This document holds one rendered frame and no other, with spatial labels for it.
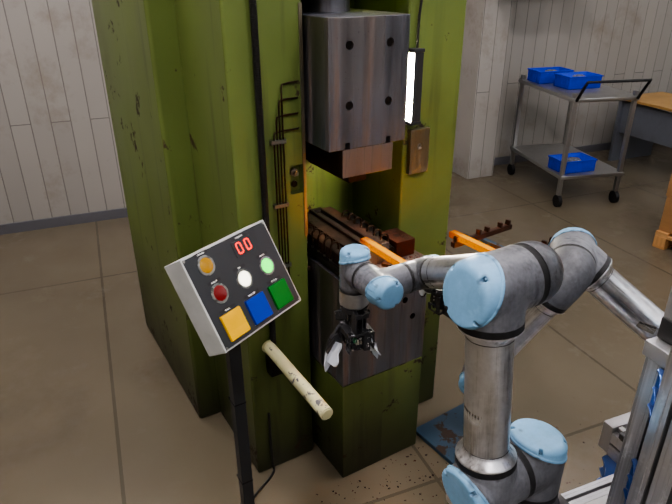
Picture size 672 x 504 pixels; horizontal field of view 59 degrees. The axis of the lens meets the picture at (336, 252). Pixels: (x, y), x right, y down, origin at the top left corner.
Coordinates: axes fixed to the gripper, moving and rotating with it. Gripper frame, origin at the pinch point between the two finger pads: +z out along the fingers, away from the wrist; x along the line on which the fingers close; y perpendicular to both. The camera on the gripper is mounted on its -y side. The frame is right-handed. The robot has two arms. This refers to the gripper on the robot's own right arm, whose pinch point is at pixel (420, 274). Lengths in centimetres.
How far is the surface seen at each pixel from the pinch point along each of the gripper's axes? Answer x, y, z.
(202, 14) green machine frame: -44, -77, 57
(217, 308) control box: -66, -6, 5
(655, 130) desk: 457, 59, 203
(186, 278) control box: -72, -15, 9
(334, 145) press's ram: -15.2, -38.4, 27.3
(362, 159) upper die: -4.5, -32.0, 27.4
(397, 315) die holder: 8.1, 29.5, 21.9
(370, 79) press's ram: -2, -58, 27
